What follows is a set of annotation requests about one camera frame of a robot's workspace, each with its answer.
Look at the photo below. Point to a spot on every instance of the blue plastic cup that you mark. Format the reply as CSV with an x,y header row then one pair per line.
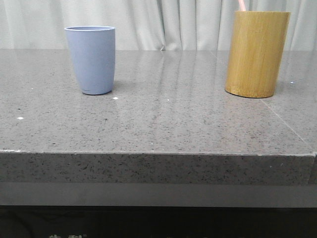
x,y
92,50

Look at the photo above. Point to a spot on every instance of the pink chopstick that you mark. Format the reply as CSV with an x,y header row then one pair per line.
x,y
242,5

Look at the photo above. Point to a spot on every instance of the bamboo cylindrical holder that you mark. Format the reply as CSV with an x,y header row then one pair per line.
x,y
256,49

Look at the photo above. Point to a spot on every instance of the white pleated curtain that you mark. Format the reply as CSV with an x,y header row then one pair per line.
x,y
140,24

